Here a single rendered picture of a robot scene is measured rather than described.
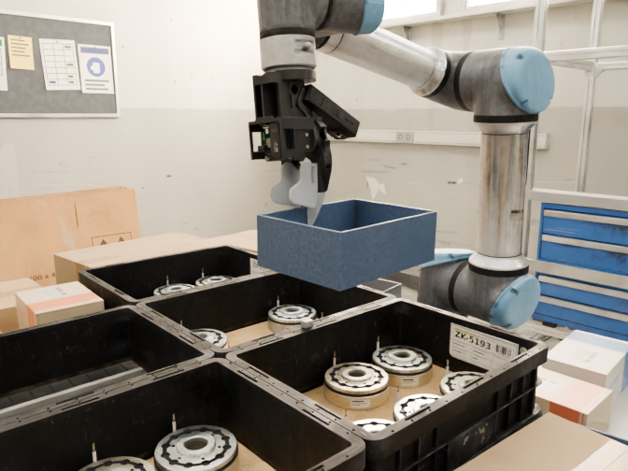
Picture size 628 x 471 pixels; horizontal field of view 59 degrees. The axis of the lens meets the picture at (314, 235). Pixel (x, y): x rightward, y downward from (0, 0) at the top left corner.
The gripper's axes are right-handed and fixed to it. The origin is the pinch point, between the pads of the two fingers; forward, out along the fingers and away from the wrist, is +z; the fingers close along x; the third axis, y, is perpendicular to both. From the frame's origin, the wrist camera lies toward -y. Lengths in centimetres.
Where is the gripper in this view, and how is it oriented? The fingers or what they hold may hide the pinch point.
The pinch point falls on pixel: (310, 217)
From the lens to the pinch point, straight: 80.1
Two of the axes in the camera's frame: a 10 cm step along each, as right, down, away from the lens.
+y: -7.3, 1.5, -6.7
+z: 0.6, 9.9, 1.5
